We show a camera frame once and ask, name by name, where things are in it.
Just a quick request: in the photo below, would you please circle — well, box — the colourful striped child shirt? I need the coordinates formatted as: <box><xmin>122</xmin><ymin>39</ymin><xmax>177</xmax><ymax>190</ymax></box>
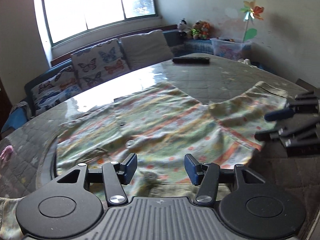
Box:
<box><xmin>0</xmin><ymin>80</ymin><xmax>290</xmax><ymax>240</ymax></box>

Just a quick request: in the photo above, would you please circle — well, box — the grey quilted table cover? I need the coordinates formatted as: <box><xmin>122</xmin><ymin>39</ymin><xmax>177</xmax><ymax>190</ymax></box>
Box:
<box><xmin>1</xmin><ymin>56</ymin><xmax>319</xmax><ymax>239</ymax></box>

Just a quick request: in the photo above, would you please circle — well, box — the clear plastic storage box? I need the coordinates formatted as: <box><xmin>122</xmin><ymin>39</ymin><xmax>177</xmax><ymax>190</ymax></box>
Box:
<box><xmin>210</xmin><ymin>38</ymin><xmax>252</xmax><ymax>61</ymax></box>

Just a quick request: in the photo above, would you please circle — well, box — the butterfly seat cushion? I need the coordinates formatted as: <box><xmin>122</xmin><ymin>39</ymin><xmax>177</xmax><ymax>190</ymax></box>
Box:
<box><xmin>31</xmin><ymin>66</ymin><xmax>82</xmax><ymax>115</ymax></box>

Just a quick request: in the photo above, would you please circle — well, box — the dark blue sofa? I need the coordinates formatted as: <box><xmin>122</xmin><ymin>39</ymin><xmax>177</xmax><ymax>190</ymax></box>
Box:
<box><xmin>24</xmin><ymin>30</ymin><xmax>214</xmax><ymax>115</ymax></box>

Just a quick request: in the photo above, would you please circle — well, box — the small pink toy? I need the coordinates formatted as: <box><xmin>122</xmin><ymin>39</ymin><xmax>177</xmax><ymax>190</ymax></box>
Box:
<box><xmin>0</xmin><ymin>145</ymin><xmax>14</xmax><ymax>163</ymax></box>

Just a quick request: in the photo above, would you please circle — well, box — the blue cloth on sofa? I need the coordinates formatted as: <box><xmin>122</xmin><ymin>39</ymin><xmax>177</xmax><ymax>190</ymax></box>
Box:
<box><xmin>1</xmin><ymin>101</ymin><xmax>33</xmax><ymax>133</ymax></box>

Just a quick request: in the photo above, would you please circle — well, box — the colourful paper pinwheel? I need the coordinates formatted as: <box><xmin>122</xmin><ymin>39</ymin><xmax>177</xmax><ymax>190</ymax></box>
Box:
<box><xmin>240</xmin><ymin>0</ymin><xmax>264</xmax><ymax>43</ymax></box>

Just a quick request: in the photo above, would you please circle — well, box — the butterfly back cushion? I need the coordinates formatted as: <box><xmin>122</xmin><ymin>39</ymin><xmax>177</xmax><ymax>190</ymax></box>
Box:
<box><xmin>71</xmin><ymin>38</ymin><xmax>130</xmax><ymax>90</ymax></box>

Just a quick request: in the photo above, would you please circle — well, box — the black remote control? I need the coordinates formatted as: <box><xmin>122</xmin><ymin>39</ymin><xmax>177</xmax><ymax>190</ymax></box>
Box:
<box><xmin>172</xmin><ymin>57</ymin><xmax>210</xmax><ymax>64</ymax></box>

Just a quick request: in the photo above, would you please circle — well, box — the plain beige cushion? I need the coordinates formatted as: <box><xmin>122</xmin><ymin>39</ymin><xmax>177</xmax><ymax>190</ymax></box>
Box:
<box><xmin>120</xmin><ymin>30</ymin><xmax>174</xmax><ymax>70</ymax></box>

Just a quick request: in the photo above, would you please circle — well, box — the orange plush toy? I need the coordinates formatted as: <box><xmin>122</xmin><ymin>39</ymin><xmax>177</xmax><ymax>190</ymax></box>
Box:
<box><xmin>201</xmin><ymin>22</ymin><xmax>210</xmax><ymax>40</ymax></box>

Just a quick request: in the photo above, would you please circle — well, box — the brown bear plush toy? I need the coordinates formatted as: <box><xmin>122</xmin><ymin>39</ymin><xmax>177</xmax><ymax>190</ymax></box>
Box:
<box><xmin>191</xmin><ymin>21</ymin><xmax>203</xmax><ymax>40</ymax></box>

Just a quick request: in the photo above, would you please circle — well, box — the black white plush toy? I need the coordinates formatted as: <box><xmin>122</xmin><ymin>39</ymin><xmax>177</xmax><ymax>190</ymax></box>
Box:
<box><xmin>177</xmin><ymin>18</ymin><xmax>188</xmax><ymax>38</ymax></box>

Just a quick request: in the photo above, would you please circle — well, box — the window with green frame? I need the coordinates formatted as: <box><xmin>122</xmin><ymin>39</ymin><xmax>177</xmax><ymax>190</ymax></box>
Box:
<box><xmin>43</xmin><ymin>0</ymin><xmax>157</xmax><ymax>45</ymax></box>

